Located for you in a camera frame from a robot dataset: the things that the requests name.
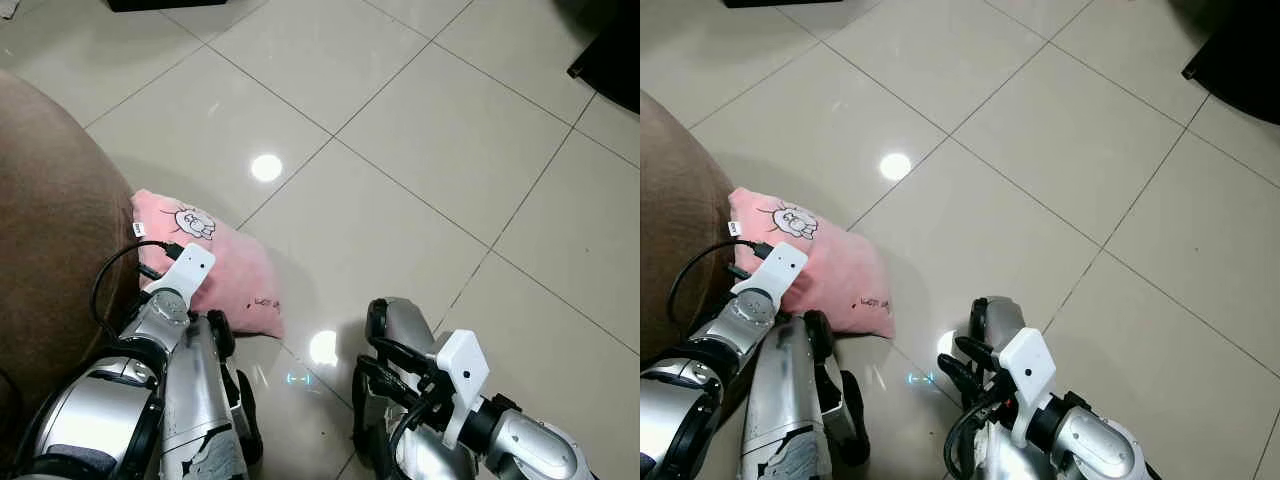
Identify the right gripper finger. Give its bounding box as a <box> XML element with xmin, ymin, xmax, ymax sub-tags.
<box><xmin>953</xmin><ymin>335</ymin><xmax>1007</xmax><ymax>365</ymax></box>
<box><xmin>943</xmin><ymin>358</ymin><xmax>999</xmax><ymax>403</ymax></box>
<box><xmin>370</xmin><ymin>336</ymin><xmax>437</xmax><ymax>369</ymax></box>
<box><xmin>354</xmin><ymin>360</ymin><xmax>419</xmax><ymax>405</ymax></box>

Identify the pink cartoon print pillow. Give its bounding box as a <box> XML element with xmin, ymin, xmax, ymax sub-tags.
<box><xmin>727</xmin><ymin>186</ymin><xmax>897</xmax><ymax>340</ymax></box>
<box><xmin>130</xmin><ymin>188</ymin><xmax>287</xmax><ymax>339</ymax></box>

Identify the brown fabric sofa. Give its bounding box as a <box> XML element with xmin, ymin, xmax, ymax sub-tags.
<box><xmin>0</xmin><ymin>70</ymin><xmax>143</xmax><ymax>471</ymax></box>
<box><xmin>640</xmin><ymin>90</ymin><xmax>743</xmax><ymax>363</ymax></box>

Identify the black furniture corner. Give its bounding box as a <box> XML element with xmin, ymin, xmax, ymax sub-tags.
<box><xmin>1181</xmin><ymin>0</ymin><xmax>1280</xmax><ymax>127</ymax></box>
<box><xmin>566</xmin><ymin>0</ymin><xmax>641</xmax><ymax>114</ymax></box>

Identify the black flat furniture base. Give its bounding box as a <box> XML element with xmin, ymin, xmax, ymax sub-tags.
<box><xmin>107</xmin><ymin>0</ymin><xmax>229</xmax><ymax>13</ymax></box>
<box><xmin>721</xmin><ymin>0</ymin><xmax>847</xmax><ymax>10</ymax></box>

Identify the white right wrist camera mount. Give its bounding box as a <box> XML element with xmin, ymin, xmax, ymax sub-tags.
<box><xmin>432</xmin><ymin>329</ymin><xmax>492</xmax><ymax>447</ymax></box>
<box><xmin>999</xmin><ymin>327</ymin><xmax>1059</xmax><ymax>447</ymax></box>

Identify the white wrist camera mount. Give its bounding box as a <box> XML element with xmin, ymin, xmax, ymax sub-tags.
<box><xmin>999</xmin><ymin>327</ymin><xmax>1059</xmax><ymax>447</ymax></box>
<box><xmin>145</xmin><ymin>243</ymin><xmax>217</xmax><ymax>309</ymax></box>
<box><xmin>733</xmin><ymin>243</ymin><xmax>810</xmax><ymax>311</ymax></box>
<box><xmin>432</xmin><ymin>329</ymin><xmax>492</xmax><ymax>447</ymax></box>

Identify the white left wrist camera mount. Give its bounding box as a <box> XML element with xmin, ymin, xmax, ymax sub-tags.
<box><xmin>145</xmin><ymin>243</ymin><xmax>217</xmax><ymax>309</ymax></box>
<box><xmin>733</xmin><ymin>243</ymin><xmax>810</xmax><ymax>311</ymax></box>

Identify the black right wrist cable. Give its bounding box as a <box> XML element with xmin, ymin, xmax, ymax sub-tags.
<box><xmin>384</xmin><ymin>392</ymin><xmax>447</xmax><ymax>475</ymax></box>
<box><xmin>942</xmin><ymin>392</ymin><xmax>1013</xmax><ymax>480</ymax></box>

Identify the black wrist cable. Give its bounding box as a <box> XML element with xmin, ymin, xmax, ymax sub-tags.
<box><xmin>91</xmin><ymin>240</ymin><xmax>187</xmax><ymax>341</ymax></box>
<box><xmin>666</xmin><ymin>240</ymin><xmax>777</xmax><ymax>331</ymax></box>
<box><xmin>942</xmin><ymin>392</ymin><xmax>1013</xmax><ymax>480</ymax></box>
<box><xmin>384</xmin><ymin>392</ymin><xmax>447</xmax><ymax>475</ymax></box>

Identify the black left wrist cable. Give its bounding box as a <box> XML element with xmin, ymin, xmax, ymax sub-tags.
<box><xmin>91</xmin><ymin>240</ymin><xmax>187</xmax><ymax>341</ymax></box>
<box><xmin>666</xmin><ymin>240</ymin><xmax>777</xmax><ymax>331</ymax></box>

